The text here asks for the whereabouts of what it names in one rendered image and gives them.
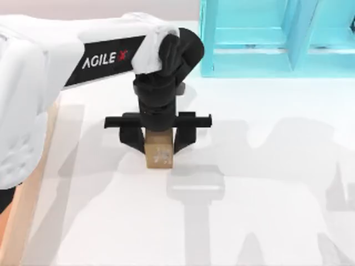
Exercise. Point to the small brown cardboard box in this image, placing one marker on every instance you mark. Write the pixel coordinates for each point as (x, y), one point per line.
(159, 155)

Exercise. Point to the light blue rack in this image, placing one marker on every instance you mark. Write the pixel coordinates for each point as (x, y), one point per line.
(249, 38)

